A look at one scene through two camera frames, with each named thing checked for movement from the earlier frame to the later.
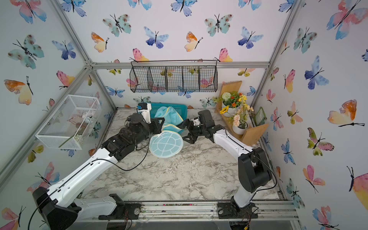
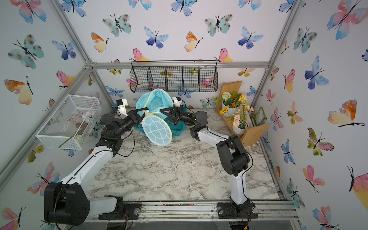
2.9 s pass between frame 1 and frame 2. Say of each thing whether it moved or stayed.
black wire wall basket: stayed
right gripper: moved
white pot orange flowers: stayed
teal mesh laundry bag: moved
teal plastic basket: moved
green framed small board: stayed
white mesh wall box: stayed
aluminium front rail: stayed
